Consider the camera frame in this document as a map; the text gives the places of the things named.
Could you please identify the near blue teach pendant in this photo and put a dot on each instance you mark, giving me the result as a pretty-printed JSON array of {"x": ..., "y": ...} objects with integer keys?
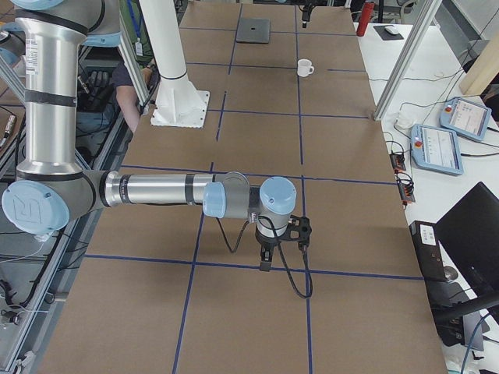
[{"x": 436, "y": 149}]

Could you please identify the seated person green shirt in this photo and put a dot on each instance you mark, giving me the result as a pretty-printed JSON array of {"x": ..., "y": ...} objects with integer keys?
[{"x": 126, "y": 95}]

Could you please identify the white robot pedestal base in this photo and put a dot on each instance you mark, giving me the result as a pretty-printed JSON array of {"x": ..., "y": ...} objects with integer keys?
[{"x": 178, "y": 102}]

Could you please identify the orange black adapter box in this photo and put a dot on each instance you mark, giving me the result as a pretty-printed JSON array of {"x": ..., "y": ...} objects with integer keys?
[{"x": 397, "y": 162}]

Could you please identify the white computer mouse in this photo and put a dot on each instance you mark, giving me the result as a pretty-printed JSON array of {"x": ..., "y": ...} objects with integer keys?
[{"x": 392, "y": 30}]

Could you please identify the black monitor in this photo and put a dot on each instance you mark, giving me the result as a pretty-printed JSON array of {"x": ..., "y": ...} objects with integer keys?
[{"x": 469, "y": 235}]

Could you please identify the grey closed laptop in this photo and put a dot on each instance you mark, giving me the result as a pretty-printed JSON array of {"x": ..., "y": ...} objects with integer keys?
[{"x": 253, "y": 31}]

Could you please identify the blue teach pendant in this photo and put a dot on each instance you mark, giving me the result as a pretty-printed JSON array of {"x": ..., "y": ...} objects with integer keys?
[
  {"x": 466, "y": 118},
  {"x": 436, "y": 149}
]

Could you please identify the aluminium frame post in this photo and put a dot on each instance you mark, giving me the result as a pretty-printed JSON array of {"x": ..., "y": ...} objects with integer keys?
[{"x": 416, "y": 35}]

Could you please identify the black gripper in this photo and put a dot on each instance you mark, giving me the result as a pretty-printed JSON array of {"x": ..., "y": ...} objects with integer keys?
[{"x": 265, "y": 245}]

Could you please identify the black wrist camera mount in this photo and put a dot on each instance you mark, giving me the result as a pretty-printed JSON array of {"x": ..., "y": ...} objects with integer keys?
[{"x": 299, "y": 230}]

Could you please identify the black computer box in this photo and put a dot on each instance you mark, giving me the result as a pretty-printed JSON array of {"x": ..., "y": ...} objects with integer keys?
[{"x": 428, "y": 253}]

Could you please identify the far blue teach pendant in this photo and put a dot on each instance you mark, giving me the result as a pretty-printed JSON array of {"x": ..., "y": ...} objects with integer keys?
[{"x": 466, "y": 118}]

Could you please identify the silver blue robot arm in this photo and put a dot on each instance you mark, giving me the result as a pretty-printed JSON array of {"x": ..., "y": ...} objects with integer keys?
[{"x": 51, "y": 189}]

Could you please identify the red water bottle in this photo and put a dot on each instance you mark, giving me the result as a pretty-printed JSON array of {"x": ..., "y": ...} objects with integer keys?
[{"x": 364, "y": 19}]

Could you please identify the white ceramic cup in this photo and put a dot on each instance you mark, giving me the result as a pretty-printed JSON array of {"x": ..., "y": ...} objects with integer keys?
[{"x": 304, "y": 68}]

